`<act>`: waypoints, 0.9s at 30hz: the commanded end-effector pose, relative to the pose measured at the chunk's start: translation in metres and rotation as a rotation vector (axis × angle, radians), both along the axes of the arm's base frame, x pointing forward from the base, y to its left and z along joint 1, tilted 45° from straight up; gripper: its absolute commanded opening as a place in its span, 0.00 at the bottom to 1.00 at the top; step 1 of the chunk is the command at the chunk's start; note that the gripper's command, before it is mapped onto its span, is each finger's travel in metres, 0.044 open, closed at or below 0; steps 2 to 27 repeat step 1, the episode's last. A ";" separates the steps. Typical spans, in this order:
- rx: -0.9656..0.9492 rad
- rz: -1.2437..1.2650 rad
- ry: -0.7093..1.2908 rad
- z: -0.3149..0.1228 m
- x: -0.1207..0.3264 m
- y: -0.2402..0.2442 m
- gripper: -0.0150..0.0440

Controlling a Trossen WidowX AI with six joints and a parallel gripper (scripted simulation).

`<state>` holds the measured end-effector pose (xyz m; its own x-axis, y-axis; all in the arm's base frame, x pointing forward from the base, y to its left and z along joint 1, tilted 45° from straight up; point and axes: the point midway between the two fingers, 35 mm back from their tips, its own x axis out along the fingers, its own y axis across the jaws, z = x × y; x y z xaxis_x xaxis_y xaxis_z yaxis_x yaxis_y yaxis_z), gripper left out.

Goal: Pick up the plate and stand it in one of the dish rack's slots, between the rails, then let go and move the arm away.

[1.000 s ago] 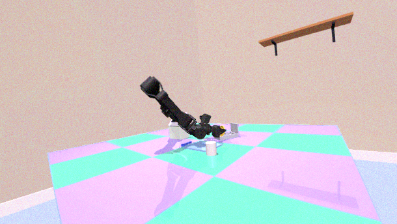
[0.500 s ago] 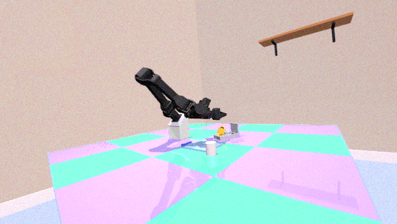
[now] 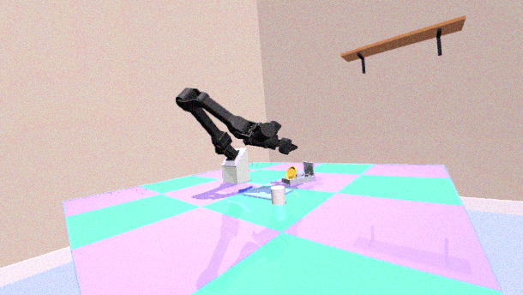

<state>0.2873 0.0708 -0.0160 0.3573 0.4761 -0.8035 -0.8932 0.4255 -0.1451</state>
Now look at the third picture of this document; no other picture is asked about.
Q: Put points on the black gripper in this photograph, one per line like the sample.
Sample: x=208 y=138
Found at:
x=285 y=145

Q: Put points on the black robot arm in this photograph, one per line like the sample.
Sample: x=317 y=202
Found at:
x=252 y=133

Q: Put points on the yellow plate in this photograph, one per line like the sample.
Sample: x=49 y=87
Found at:
x=292 y=171

